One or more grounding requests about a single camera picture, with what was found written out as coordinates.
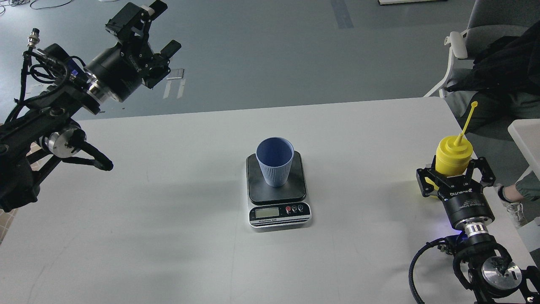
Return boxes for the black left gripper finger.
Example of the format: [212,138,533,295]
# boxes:
[105,0,168,49]
[146,40,181,89]

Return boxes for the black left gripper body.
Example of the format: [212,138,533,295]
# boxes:
[85,40,163,102]

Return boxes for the black floor cable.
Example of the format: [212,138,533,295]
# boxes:
[0,0,74,15]

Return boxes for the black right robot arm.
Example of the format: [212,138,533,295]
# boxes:
[408,157,540,304]

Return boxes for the yellow squeeze bottle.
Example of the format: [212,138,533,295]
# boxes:
[434,100,478,177]

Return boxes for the white side table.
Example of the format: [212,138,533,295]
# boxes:
[508,119,540,178]

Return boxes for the seated person in black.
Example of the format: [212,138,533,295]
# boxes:
[443,25,540,226]

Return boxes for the grey floor plate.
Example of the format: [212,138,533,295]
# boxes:
[166,68,185,80]

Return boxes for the black digital kitchen scale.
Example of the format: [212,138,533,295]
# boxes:
[246,152,312,230]

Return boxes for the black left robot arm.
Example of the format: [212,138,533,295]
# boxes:
[0,0,181,212]

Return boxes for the grey office chair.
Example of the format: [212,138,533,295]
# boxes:
[424,0,540,98]

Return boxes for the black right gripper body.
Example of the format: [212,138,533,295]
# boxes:
[437,175,494,231]

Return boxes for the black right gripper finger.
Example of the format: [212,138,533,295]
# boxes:
[464,157,496,187]
[416,156,443,199]

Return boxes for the blue ribbed cup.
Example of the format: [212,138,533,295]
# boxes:
[255,137,294,188]

